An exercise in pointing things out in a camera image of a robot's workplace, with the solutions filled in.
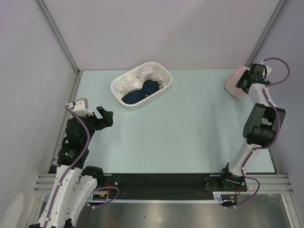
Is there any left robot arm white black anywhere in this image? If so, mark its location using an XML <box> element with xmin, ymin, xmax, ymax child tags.
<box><xmin>30</xmin><ymin>103</ymin><xmax>114</xmax><ymax>228</ymax></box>

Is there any pink mesh laundry bag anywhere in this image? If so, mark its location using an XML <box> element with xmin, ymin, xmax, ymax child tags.
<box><xmin>224</xmin><ymin>66</ymin><xmax>249</xmax><ymax>101</ymax></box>

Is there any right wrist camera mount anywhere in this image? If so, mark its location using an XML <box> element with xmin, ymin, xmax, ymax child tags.
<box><xmin>260</xmin><ymin>60</ymin><xmax>272</xmax><ymax>86</ymax></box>

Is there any white cable duct strip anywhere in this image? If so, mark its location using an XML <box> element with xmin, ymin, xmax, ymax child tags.
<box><xmin>87</xmin><ymin>192</ymin><xmax>237</xmax><ymax>205</ymax></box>

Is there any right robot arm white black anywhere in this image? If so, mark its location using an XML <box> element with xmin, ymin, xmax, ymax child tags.
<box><xmin>219</xmin><ymin>62</ymin><xmax>286</xmax><ymax>191</ymax></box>

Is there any dark blue bra in basket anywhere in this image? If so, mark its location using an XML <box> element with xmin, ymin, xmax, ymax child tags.
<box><xmin>122</xmin><ymin>80</ymin><xmax>163</xmax><ymax>105</ymax></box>

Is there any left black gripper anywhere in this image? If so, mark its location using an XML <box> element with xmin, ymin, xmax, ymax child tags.
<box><xmin>80</xmin><ymin>106</ymin><xmax>113</xmax><ymax>145</ymax></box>

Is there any right aluminium corner post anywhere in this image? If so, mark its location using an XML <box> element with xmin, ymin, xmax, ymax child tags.
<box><xmin>245</xmin><ymin>0</ymin><xmax>288</xmax><ymax>67</ymax></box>

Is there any aluminium corner post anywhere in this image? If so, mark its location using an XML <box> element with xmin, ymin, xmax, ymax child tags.
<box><xmin>245</xmin><ymin>0</ymin><xmax>288</xmax><ymax>67</ymax></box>
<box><xmin>35</xmin><ymin>0</ymin><xmax>80</xmax><ymax>75</ymax></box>

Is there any white bra in basket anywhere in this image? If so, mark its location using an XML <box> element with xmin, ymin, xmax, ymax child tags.
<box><xmin>118</xmin><ymin>66</ymin><xmax>165</xmax><ymax>94</ymax></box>

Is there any white plastic perforated basket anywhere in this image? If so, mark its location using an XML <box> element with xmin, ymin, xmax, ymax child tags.
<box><xmin>110</xmin><ymin>61</ymin><xmax>173</xmax><ymax>110</ymax></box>

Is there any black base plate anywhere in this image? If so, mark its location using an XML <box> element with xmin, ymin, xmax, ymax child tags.
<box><xmin>47</xmin><ymin>166</ymin><xmax>247</xmax><ymax>201</ymax></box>

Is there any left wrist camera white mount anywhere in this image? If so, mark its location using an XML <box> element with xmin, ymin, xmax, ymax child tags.
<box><xmin>66</xmin><ymin>98</ymin><xmax>93</xmax><ymax>117</ymax></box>

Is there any left aluminium corner post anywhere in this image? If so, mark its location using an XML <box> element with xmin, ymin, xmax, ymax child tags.
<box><xmin>35</xmin><ymin>0</ymin><xmax>80</xmax><ymax>75</ymax></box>

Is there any white object bottom left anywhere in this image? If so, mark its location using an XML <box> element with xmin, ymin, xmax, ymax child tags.
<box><xmin>1</xmin><ymin>193</ymin><xmax>24</xmax><ymax>228</ymax></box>

